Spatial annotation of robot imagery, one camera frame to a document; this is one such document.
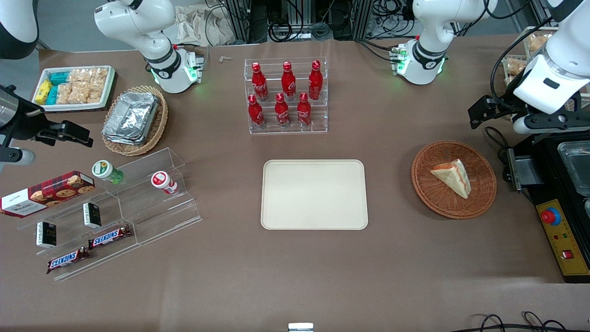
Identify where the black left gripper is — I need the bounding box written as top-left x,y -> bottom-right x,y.
468,95 -> 513,130

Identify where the triangular sandwich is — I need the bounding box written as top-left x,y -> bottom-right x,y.
430,159 -> 472,200

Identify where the white rectangular snack tray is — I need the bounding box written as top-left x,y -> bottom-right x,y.
31,65 -> 116,113

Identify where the light oval wicker basket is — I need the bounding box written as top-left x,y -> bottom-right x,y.
101,85 -> 169,157

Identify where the brown round wicker basket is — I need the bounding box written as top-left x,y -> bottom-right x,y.
411,140 -> 497,219

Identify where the beige plastic tray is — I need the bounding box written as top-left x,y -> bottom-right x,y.
261,160 -> 369,231

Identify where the green capped small bottle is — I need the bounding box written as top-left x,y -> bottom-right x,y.
92,160 -> 125,184

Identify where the stack of foil trays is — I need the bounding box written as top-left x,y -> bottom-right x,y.
102,91 -> 160,146

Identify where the red tartan cookie box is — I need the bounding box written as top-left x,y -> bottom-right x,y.
0,171 -> 96,218

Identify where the yellow snack packet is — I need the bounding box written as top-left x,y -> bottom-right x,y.
35,79 -> 53,105

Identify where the small black box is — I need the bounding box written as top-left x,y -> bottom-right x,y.
83,202 -> 102,229
36,221 -> 57,249

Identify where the red capped small bottle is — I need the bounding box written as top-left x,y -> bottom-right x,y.
151,171 -> 178,196

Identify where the Snickers chocolate bar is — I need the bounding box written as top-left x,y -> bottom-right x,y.
88,225 -> 132,250
46,247 -> 90,275

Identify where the clear acrylic step display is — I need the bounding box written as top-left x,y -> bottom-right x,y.
18,148 -> 203,282

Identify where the black machine housing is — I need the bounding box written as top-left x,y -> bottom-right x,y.
507,131 -> 590,283

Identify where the clear glass container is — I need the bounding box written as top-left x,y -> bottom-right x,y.
557,141 -> 590,197

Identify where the yellow control panel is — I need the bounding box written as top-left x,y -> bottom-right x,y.
536,199 -> 590,276

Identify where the red cola bottle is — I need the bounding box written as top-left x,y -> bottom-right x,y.
251,62 -> 269,102
297,92 -> 312,127
275,93 -> 290,128
281,61 -> 297,101
248,94 -> 266,129
308,60 -> 323,101

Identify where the clear acrylic bottle rack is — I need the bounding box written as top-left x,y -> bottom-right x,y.
244,57 -> 328,135

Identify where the black machine cable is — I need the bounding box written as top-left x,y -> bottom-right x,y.
484,126 -> 513,163

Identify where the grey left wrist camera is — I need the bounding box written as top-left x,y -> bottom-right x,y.
513,113 -> 590,136

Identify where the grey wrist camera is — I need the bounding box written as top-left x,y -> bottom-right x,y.
0,148 -> 37,167
513,113 -> 590,136

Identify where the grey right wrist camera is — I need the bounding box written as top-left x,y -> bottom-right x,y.
0,148 -> 37,167

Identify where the grey metal bracket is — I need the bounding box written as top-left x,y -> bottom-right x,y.
507,148 -> 545,191

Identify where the white wire rack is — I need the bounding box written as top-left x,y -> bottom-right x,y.
502,26 -> 590,123

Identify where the aluminium frame post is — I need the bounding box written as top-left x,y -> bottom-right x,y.
224,0 -> 252,45

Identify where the black background cable bundle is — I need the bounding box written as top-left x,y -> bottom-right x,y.
266,0 -> 415,43

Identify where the black cable on table edge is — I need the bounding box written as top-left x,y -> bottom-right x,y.
461,311 -> 590,332

